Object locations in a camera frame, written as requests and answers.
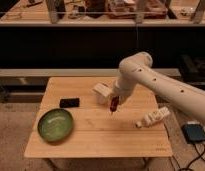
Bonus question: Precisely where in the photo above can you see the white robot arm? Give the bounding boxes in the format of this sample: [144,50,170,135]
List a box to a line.
[113,52,205,125]

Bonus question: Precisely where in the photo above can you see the white cup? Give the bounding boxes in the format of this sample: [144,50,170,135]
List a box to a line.
[93,83,112,104]

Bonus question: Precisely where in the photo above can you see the black rectangular block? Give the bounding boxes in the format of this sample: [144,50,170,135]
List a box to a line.
[59,98,80,108]

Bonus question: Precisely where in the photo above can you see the wooden folding table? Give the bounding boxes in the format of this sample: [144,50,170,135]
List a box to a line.
[24,77,172,158]

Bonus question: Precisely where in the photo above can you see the white plastic bottle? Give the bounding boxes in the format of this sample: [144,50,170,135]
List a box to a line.
[136,107,170,128]

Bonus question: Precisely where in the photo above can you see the long shelf bench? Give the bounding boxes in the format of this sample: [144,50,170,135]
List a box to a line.
[0,0,205,79]

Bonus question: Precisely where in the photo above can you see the black foot pedal box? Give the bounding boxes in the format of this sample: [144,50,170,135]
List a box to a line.
[181,124,205,144]

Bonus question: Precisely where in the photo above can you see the black cable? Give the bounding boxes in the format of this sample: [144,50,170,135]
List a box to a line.
[176,142,205,171]

